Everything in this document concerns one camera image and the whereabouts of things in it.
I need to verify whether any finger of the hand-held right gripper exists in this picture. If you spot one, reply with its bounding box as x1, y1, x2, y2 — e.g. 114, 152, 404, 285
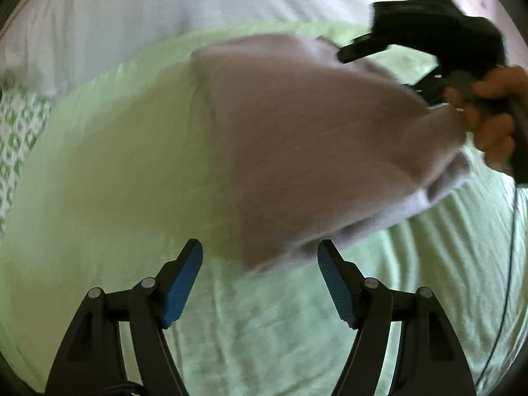
337, 35, 388, 65
402, 68, 449, 105

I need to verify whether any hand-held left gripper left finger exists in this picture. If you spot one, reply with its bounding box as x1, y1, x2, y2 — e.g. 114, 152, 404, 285
45, 238, 204, 396

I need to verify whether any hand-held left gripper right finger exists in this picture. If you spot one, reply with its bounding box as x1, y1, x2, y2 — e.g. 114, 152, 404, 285
317, 239, 477, 396

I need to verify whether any beige knitted sweater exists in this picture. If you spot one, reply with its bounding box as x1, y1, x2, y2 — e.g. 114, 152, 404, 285
192, 33, 473, 275

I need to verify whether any person's right hand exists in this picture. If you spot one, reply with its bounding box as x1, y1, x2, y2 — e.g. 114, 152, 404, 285
445, 65, 528, 172

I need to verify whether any green bed sheet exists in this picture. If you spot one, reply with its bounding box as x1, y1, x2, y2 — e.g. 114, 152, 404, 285
0, 20, 528, 396

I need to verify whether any white striped quilt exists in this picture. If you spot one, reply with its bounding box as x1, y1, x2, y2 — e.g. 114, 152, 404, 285
0, 0, 475, 100

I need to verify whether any green checked pillow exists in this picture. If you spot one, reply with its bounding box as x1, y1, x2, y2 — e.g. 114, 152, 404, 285
0, 80, 52, 236

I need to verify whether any thin black cable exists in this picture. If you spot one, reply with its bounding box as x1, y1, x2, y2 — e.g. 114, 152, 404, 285
478, 185, 520, 388

